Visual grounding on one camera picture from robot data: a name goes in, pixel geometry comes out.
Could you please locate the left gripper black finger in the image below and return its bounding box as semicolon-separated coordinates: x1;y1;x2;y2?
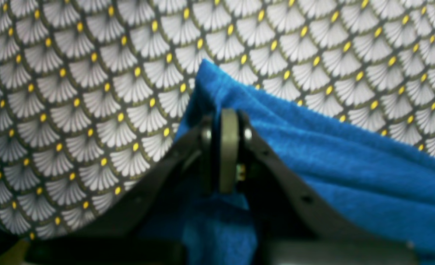
26;116;213;265

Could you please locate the blue T-shirt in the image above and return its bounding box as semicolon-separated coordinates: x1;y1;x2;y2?
136;60;435;265

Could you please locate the fan-patterned table cloth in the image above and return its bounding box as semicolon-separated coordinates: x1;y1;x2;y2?
0;0;435;239

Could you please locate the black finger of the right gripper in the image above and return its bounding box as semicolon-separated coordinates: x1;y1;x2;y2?
238;112;420;265

